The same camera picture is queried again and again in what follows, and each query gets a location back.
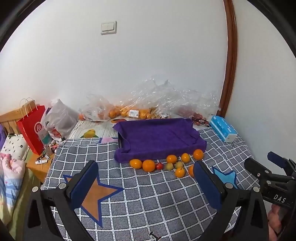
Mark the labelled clear bag of oranges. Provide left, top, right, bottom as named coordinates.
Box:
left=109, top=93, right=154, bottom=120

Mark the purple towel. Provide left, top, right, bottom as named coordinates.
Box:
left=113, top=118, right=207, bottom=163

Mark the small white tube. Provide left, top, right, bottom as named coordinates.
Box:
left=35, top=155, right=50, bottom=165

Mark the wooden headboard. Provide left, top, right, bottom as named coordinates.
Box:
left=0, top=102, right=37, bottom=135

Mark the purple cloth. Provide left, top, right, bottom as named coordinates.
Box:
left=0, top=125, right=6, bottom=150

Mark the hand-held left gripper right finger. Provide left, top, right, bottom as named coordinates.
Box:
left=193, top=160, right=271, bottom=241

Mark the clear bag of yellow fruit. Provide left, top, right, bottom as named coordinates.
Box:
left=150, top=100, right=178, bottom=119

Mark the white light switch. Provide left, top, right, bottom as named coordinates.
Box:
left=100, top=21, right=117, bottom=35

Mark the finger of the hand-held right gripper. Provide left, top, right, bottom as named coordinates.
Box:
left=267, top=151, right=296, bottom=178
left=244, top=157, right=273, bottom=184

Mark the wooden nightstand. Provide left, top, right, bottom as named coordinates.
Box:
left=25, top=146, right=56, bottom=183

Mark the brown wooden door frame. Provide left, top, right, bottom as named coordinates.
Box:
left=218, top=0, right=238, bottom=117

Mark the red paper bag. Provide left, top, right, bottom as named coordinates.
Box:
left=16, top=98, right=47, bottom=155

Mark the blue tissue box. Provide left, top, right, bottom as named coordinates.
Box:
left=209, top=115, right=238, bottom=142

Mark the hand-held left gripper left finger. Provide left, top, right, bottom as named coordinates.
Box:
left=22, top=160, right=100, bottom=241

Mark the teal and white packet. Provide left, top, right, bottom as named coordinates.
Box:
left=39, top=126, right=53, bottom=145

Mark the clear bag of tomatoes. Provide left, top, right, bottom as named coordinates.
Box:
left=176, top=89, right=220, bottom=119

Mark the yellow-green bed sheet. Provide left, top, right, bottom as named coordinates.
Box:
left=0, top=162, right=42, bottom=232

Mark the grey checked blanket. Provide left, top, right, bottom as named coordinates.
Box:
left=41, top=126, right=262, bottom=241

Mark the white plastic bag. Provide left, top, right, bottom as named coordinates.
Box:
left=41, top=99, right=79, bottom=144

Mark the white printed pillow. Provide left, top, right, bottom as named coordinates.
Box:
left=0, top=134, right=29, bottom=161

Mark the empty clear plastic bag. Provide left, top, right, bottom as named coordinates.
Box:
left=132, top=74, right=185, bottom=109

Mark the person's right hand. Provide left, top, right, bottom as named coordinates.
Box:
left=268, top=204, right=287, bottom=240

